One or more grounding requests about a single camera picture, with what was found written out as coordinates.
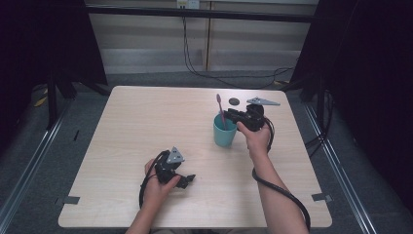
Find left hand-held gripper black cable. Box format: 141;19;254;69
138;149;171;210

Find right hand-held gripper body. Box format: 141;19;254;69
238;97;281;133

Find black curtain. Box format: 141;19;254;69
287;0;413;213
0;0;109;154

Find black horizontal bar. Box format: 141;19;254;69
85;4;315;24

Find black metal stand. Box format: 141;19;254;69
315;73;326;132
46;69;78;131

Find person's right hand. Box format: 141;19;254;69
236;120;273;160

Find metal floor rail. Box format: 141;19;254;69
304;102;378;234
0;97;72;226

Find grey tape strip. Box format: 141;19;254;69
311;192;333;203
62;195;81;206

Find yellow floor tape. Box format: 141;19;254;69
33;87;49;107

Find right hand-held gripper black cable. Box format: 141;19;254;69
251;117;312;232

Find black wall cable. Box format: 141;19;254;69
181;7;295;90

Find black floor cables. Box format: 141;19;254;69
304;90;336;158

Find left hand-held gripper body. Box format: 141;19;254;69
154;146;189;189

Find pink toothbrush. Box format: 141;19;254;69
215;94;229;131

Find hand-held gripper black cable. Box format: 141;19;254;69
138;149;171;210
251;117;312;232

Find teal cup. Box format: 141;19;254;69
212;111;239;148

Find white wall socket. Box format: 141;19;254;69
176;0;201;10

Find person's left hand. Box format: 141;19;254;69
142;158;182;213

